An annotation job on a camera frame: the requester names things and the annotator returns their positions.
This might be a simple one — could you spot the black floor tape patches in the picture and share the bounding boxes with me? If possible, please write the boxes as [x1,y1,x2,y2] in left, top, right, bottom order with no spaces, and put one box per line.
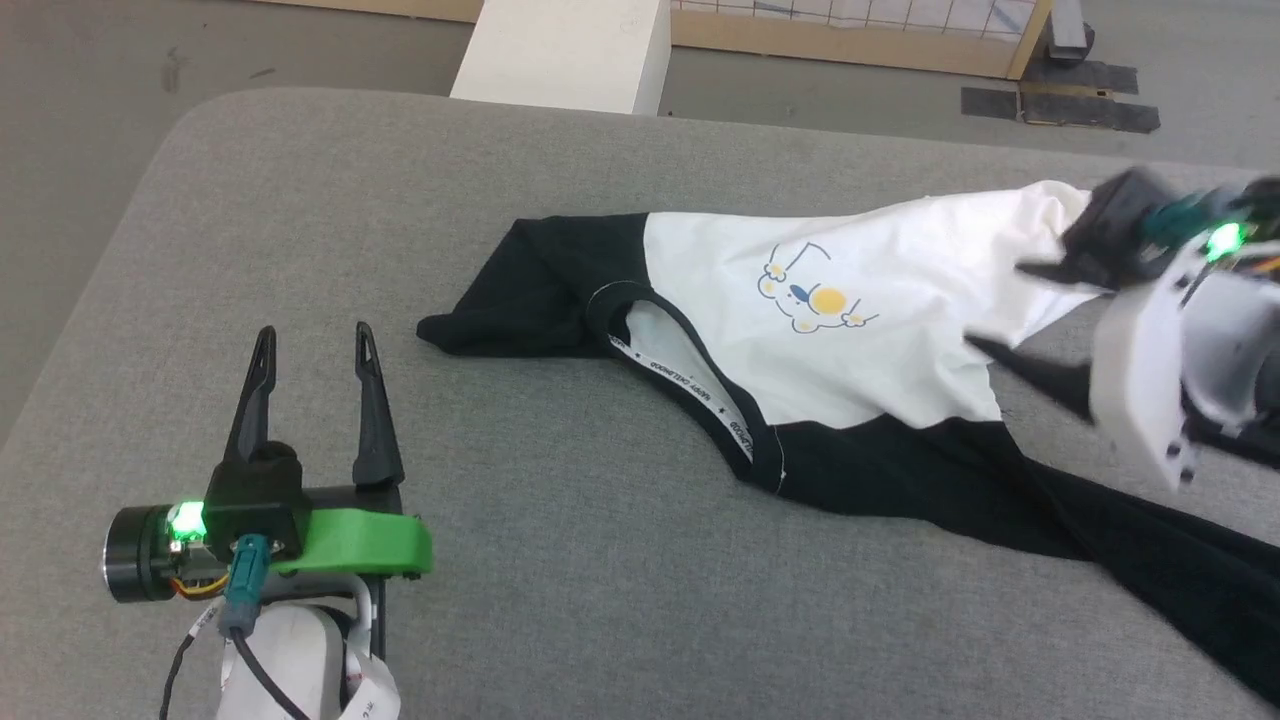
[961,58,1162,135]

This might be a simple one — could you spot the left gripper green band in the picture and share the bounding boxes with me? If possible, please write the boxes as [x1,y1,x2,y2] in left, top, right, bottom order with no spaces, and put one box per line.
[103,321,434,605]

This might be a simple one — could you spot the white and black T-shirt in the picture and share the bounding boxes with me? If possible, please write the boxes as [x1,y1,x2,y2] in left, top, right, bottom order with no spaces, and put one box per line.
[416,180,1280,707]

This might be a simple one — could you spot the grey metal stand foot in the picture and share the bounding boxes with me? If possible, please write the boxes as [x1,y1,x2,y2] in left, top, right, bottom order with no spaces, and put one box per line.
[1044,0,1097,61]

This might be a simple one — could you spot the white rectangular block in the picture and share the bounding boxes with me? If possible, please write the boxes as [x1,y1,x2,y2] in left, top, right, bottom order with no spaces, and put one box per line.
[450,0,672,117]

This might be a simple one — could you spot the grey fabric sofa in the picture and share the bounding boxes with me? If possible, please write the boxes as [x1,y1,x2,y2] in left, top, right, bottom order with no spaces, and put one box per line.
[0,87,1280,720]

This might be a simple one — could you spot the black cable teal connector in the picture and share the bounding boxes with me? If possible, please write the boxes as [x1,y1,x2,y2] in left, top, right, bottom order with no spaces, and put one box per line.
[1140,185,1280,248]
[158,533,313,720]

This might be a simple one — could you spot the white flat ribbon cable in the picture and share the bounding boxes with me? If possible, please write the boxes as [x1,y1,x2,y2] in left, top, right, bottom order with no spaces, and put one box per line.
[338,580,403,720]

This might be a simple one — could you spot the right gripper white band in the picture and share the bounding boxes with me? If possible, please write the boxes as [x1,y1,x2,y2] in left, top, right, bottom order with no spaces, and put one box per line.
[964,213,1258,491]

